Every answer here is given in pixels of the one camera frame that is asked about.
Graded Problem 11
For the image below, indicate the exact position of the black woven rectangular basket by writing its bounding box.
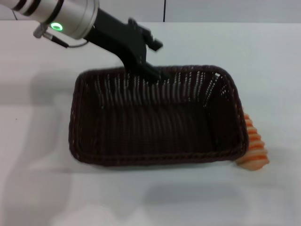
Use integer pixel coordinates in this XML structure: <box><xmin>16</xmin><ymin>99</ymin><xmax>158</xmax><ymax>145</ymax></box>
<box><xmin>68</xmin><ymin>64</ymin><xmax>250</xmax><ymax>167</ymax></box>

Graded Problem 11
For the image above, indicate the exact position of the orange striped bread roll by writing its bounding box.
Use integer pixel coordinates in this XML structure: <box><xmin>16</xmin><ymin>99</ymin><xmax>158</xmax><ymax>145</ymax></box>
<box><xmin>235</xmin><ymin>113</ymin><xmax>270</xmax><ymax>171</ymax></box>

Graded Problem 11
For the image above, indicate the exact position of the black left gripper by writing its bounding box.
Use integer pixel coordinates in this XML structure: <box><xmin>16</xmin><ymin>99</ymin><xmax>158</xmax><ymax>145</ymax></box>
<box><xmin>84</xmin><ymin>8</ymin><xmax>169</xmax><ymax>84</ymax></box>

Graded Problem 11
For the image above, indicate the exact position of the left arm connector with cable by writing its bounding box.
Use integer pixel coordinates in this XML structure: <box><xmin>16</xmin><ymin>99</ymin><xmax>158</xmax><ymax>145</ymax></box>
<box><xmin>32</xmin><ymin>23</ymin><xmax>88</xmax><ymax>49</ymax></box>

